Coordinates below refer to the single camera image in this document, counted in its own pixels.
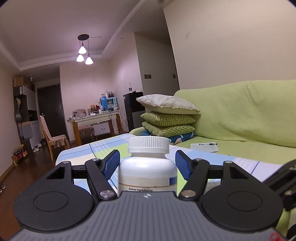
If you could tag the wooden chair with cushion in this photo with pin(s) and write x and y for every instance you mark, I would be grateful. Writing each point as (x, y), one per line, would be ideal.
(53, 142)

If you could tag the green patterned middle pillow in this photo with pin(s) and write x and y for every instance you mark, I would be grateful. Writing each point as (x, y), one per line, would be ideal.
(165, 120)

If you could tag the three bulb ceiling lamp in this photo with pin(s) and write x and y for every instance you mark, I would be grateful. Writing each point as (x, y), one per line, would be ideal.
(83, 51)

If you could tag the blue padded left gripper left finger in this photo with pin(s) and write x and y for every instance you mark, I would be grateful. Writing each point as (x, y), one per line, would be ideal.
(99, 171)

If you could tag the dark shoes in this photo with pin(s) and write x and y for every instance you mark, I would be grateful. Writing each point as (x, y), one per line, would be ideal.
(2, 187)

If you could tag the white booklet with pen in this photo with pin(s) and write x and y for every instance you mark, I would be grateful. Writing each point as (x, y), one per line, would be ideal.
(205, 147)

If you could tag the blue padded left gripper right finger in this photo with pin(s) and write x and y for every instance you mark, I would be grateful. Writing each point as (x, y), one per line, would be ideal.
(195, 173)

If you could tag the white pill bottle blue label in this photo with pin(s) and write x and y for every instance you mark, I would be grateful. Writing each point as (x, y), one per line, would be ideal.
(147, 169)

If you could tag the green covered sofa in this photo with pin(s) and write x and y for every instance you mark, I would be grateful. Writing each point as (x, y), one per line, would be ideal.
(251, 119)

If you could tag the blue toaster oven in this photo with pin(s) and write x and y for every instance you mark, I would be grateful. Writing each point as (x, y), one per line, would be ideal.
(112, 102)

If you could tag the group of sauce bottles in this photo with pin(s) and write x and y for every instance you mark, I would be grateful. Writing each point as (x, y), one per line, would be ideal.
(18, 154)

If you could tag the blue patterned bottom cushion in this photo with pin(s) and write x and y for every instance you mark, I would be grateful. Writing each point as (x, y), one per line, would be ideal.
(175, 139)

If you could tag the cluttered wooden side table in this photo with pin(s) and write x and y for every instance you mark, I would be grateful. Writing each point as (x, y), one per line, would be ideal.
(105, 116)

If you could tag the green patterned lower pillow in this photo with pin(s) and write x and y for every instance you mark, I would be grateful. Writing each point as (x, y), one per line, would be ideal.
(167, 131)

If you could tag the green patterned pillow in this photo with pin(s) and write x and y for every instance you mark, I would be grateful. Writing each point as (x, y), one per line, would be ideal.
(167, 131)
(165, 120)

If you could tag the black mini fridge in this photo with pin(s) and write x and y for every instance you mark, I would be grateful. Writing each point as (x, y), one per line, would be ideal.
(133, 110)

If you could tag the dark entrance door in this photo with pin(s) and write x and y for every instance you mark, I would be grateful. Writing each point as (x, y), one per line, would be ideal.
(51, 108)

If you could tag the beige embroidered top pillow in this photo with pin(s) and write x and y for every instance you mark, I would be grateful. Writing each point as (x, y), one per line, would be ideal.
(167, 104)

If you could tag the tall black white cabinet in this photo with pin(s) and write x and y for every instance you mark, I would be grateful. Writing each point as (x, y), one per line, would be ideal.
(26, 116)

